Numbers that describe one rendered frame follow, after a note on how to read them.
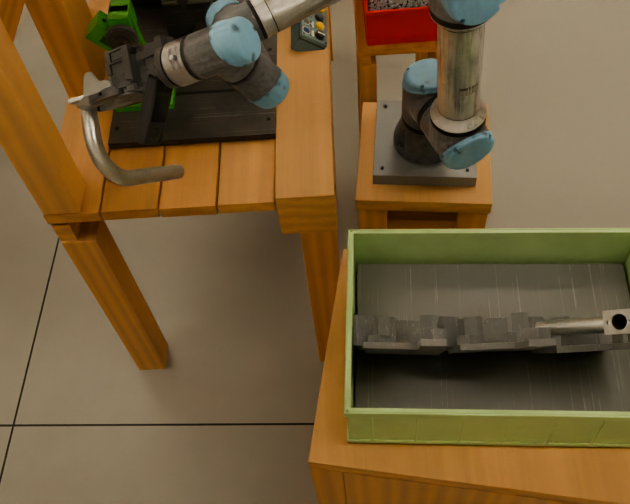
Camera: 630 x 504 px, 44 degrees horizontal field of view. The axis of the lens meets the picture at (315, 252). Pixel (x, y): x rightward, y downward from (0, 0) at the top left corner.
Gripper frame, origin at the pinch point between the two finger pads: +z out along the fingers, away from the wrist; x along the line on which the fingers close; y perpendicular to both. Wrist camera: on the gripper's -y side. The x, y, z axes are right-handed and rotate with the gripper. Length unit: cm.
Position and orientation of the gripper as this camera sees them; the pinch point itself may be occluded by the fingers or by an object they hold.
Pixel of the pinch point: (90, 109)
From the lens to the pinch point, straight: 146.8
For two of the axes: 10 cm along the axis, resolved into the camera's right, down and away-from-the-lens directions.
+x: -4.8, 1.0, -8.7
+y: -2.0, -9.8, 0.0
